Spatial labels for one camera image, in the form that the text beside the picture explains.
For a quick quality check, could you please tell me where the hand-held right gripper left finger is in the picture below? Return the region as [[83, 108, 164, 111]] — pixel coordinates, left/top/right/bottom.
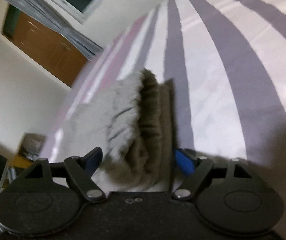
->
[[24, 147, 106, 202]]

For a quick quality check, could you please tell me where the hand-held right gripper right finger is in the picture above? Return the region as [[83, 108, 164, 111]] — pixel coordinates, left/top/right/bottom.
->
[[171, 148, 254, 201]]

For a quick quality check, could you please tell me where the grey white knitted cloth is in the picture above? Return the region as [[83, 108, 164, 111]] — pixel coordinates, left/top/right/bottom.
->
[[65, 68, 177, 193]]

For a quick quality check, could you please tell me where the cardboard box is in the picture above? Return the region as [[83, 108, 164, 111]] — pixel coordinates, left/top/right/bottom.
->
[[10, 132, 46, 171]]

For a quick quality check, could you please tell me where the pink and grey striped bedsheet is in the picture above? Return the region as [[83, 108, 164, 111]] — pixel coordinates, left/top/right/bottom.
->
[[40, 0, 286, 240]]

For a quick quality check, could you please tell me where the wooden door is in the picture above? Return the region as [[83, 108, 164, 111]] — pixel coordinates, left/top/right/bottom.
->
[[2, 12, 89, 88]]

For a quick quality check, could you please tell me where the grey curtain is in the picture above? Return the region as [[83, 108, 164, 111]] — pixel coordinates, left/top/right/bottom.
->
[[0, 0, 104, 62]]

